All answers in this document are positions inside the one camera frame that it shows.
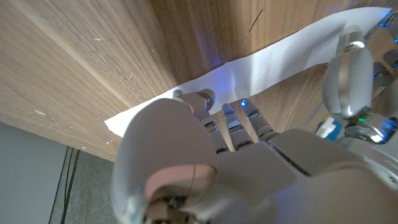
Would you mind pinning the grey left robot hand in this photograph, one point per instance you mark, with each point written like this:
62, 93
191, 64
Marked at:
248, 174

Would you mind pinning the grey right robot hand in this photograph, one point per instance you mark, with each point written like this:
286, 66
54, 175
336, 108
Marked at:
348, 77

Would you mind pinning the white receipt paper strip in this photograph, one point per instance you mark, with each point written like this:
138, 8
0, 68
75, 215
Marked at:
264, 68

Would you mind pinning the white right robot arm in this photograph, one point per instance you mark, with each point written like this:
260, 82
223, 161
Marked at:
376, 155

